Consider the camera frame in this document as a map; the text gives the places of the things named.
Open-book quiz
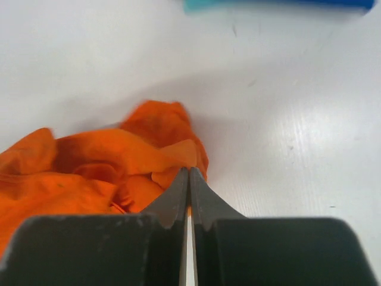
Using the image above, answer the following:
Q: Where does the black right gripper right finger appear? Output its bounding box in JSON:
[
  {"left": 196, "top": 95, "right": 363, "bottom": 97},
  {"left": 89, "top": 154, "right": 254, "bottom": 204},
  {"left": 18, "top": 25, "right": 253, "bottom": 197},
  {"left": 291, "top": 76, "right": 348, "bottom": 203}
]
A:
[{"left": 189, "top": 168, "right": 377, "bottom": 285}]

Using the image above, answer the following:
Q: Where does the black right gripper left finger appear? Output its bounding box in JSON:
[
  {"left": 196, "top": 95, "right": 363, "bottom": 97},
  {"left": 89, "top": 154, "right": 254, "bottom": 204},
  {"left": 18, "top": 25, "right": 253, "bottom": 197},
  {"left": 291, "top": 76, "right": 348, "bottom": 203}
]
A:
[{"left": 1, "top": 169, "right": 188, "bottom": 285}]

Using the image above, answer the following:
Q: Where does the orange t shirt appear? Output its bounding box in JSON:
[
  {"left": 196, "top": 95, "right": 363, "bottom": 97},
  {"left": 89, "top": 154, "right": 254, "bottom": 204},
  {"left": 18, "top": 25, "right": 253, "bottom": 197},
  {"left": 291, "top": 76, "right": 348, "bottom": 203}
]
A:
[{"left": 1, "top": 100, "right": 208, "bottom": 250}]

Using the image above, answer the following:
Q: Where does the folded teal t shirt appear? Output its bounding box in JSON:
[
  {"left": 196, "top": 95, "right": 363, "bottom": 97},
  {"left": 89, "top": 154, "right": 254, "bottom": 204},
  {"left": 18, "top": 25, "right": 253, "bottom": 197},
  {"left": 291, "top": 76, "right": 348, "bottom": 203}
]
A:
[{"left": 183, "top": 1, "right": 372, "bottom": 14}]

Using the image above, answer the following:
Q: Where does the folded blue t shirt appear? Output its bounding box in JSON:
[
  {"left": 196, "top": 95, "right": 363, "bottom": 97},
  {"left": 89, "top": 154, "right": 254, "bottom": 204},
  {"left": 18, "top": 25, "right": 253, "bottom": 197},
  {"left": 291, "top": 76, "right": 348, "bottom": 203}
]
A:
[{"left": 201, "top": 0, "right": 377, "bottom": 11}]

